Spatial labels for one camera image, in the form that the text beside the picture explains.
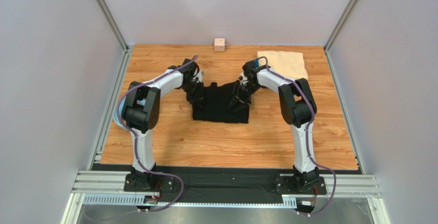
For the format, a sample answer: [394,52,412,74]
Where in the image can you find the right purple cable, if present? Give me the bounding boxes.
[254,55,337,217]

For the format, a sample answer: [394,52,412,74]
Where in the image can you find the cream folded t shirt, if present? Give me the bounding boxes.
[257,51,308,80]

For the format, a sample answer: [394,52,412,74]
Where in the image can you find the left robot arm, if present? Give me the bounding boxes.
[116,56,205,185]

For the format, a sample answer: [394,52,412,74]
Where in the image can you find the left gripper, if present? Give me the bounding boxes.
[181,80,206,108]

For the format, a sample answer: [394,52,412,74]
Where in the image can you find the light blue headphones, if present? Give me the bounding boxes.
[113,104,127,131]

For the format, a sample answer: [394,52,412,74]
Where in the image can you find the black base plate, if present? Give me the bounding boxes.
[91,164,361,204]

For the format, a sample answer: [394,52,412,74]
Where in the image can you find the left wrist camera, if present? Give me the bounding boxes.
[192,70,204,83]

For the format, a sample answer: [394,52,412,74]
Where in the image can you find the small beige cube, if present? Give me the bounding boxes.
[213,38,227,52]

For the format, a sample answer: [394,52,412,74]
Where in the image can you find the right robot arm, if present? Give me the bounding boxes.
[228,59,319,191]

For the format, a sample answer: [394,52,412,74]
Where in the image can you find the black t shirt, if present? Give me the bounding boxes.
[192,82,249,123]

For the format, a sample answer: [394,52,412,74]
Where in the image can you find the aluminium frame rail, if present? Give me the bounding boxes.
[62,164,390,223]

